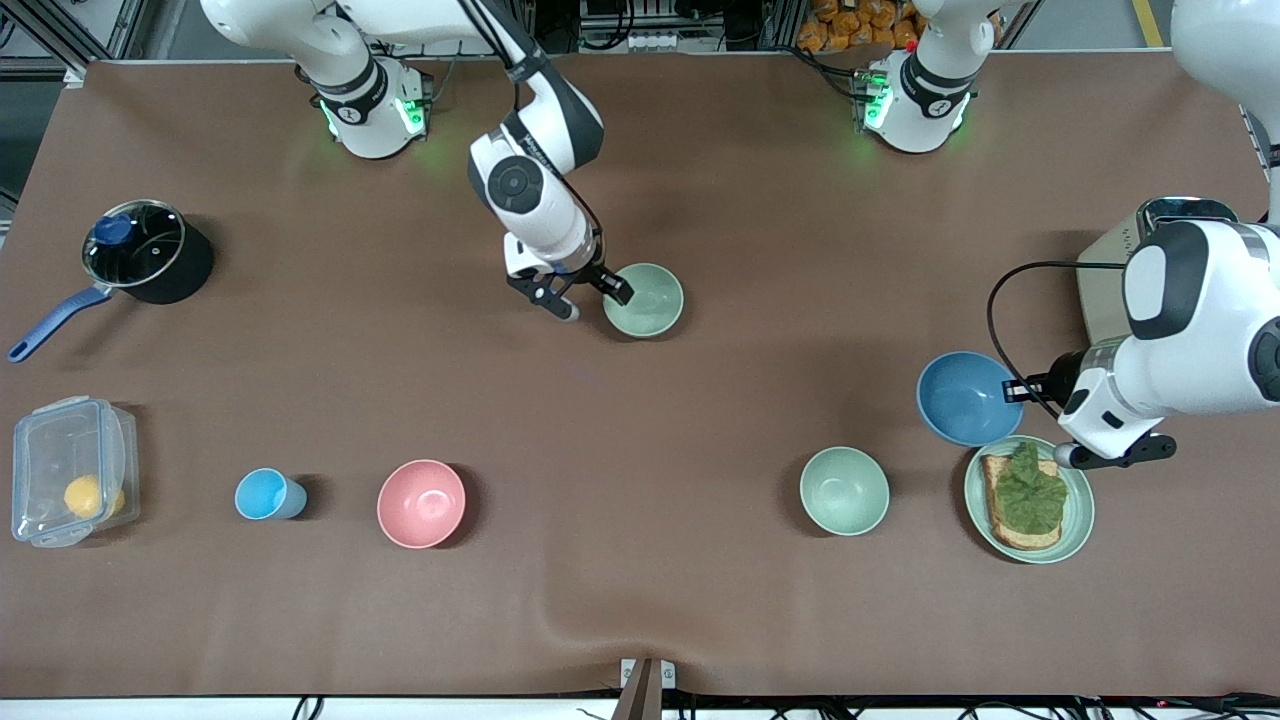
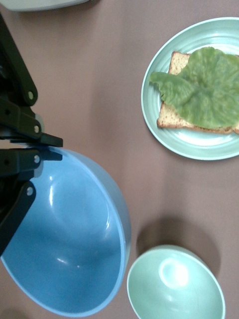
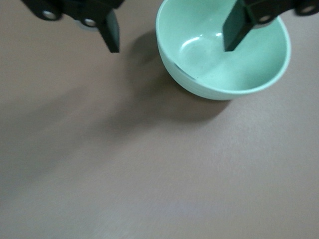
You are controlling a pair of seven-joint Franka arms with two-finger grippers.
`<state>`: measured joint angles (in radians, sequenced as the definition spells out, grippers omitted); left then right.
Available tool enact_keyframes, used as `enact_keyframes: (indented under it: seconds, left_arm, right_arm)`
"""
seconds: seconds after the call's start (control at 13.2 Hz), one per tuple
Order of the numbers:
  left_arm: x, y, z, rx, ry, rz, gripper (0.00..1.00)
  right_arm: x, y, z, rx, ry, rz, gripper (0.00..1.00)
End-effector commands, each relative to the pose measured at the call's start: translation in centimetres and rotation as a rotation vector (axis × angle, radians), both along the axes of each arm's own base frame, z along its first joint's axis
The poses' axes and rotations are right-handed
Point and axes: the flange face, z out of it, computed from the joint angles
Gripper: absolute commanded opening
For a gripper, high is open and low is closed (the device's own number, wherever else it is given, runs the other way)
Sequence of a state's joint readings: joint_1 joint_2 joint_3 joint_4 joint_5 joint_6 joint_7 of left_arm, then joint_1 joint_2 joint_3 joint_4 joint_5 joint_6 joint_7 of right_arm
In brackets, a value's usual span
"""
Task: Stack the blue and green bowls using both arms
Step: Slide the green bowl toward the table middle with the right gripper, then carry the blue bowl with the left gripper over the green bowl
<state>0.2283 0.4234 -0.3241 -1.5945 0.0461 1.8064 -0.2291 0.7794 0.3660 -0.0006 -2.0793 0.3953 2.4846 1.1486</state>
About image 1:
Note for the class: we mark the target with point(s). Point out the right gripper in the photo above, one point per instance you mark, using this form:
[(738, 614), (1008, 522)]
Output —
[(588, 272)]

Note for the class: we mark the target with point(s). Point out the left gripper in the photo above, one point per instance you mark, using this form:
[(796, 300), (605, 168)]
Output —
[(1059, 383)]

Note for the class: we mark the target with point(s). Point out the light green bowl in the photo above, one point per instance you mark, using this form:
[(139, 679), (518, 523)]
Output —
[(655, 305), (844, 490)]

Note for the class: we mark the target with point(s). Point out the blue bowl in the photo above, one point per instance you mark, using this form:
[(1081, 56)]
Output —
[(960, 400)]

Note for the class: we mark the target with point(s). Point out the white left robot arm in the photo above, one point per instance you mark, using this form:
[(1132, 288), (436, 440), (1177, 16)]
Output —
[(1200, 320)]

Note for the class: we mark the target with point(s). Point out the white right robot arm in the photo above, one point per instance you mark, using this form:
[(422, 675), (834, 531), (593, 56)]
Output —
[(540, 200)]

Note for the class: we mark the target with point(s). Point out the pink bowl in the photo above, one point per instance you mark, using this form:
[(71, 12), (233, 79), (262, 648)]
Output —
[(421, 503)]

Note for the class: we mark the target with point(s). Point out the green lettuce leaf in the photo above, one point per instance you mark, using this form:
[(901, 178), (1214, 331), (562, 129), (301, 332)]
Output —
[(1030, 495)]

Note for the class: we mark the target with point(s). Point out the silver toaster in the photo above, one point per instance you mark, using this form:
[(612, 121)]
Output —
[(1100, 290)]

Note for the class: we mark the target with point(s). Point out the light green plate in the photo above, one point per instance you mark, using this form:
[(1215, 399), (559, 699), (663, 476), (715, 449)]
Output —
[(1080, 510)]

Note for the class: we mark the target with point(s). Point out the toast slice with crust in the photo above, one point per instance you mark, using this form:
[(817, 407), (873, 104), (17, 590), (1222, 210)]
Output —
[(1000, 530)]

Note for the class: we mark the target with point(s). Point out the brown table mat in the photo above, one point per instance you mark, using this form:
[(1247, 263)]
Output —
[(640, 450)]

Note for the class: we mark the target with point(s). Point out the small white power strip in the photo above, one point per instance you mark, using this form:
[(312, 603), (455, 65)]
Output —
[(655, 42)]

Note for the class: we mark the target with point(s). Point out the orange snack bag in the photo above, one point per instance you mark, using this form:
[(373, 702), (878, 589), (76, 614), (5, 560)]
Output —
[(855, 25)]

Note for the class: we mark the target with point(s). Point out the light blue cup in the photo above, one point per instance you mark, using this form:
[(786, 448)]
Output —
[(262, 494)]

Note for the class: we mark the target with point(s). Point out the glass lid blue knob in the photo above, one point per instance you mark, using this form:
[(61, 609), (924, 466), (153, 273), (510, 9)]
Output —
[(150, 250)]

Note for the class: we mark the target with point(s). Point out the yellow lemon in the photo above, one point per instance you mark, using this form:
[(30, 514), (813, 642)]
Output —
[(85, 496)]

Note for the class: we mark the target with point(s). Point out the clear plastic lidded container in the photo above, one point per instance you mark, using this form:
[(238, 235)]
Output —
[(50, 450)]

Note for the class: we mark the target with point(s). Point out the metal table edge bracket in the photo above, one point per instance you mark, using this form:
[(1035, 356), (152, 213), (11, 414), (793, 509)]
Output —
[(647, 685)]

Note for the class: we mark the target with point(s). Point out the metal corner bracket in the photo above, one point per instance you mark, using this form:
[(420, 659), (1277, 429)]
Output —
[(75, 76)]

